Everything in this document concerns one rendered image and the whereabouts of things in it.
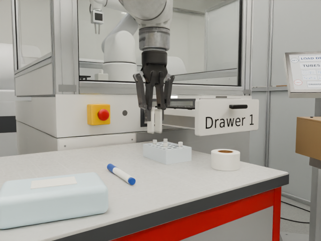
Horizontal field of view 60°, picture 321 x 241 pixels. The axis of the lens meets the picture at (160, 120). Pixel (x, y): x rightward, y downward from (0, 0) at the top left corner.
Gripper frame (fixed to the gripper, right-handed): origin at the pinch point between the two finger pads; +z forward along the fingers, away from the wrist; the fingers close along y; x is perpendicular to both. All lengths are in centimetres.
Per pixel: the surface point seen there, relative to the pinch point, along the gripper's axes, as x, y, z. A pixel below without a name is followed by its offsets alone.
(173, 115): -8.1, -12.6, -0.7
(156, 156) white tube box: 6.2, 3.2, 9.1
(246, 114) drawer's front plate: 5.6, -33.8, -1.2
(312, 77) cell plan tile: -13, -107, -18
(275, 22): -100, -197, -78
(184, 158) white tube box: 11.0, -2.6, 9.3
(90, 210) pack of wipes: 31.5, 30.1, 9.3
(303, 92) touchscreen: -12, -99, -10
